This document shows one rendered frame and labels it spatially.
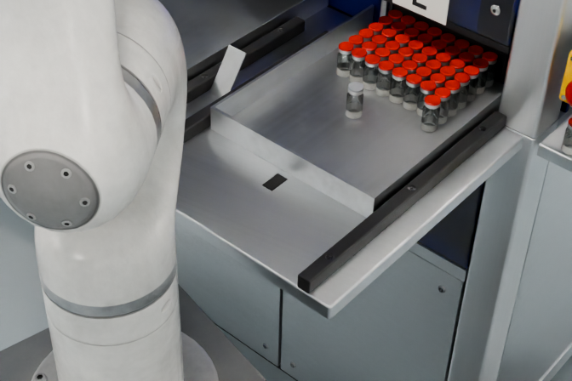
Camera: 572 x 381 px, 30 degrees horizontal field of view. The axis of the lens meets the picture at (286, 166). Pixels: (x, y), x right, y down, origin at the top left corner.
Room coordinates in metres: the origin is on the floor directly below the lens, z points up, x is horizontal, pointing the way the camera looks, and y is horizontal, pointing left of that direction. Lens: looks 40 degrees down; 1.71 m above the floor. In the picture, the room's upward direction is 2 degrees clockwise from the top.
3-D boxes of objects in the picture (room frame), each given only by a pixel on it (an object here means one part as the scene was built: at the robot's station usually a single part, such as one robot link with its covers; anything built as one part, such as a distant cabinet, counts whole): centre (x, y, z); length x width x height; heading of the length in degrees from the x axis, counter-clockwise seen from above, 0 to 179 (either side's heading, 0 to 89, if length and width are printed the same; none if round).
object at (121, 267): (0.69, 0.15, 1.16); 0.19 x 0.12 x 0.24; 174
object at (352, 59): (1.15, -0.14, 0.91); 0.18 x 0.02 x 0.05; 50
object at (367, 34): (1.19, -0.17, 0.91); 0.18 x 0.02 x 0.05; 50
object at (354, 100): (1.11, -0.09, 0.90); 0.02 x 0.02 x 0.04
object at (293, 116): (1.12, -0.11, 0.90); 0.34 x 0.26 x 0.04; 140
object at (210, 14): (1.34, 0.15, 0.90); 0.34 x 0.26 x 0.04; 140
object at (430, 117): (1.09, -0.18, 0.91); 0.02 x 0.02 x 0.05
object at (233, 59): (1.12, 0.11, 0.91); 0.14 x 0.03 x 0.06; 141
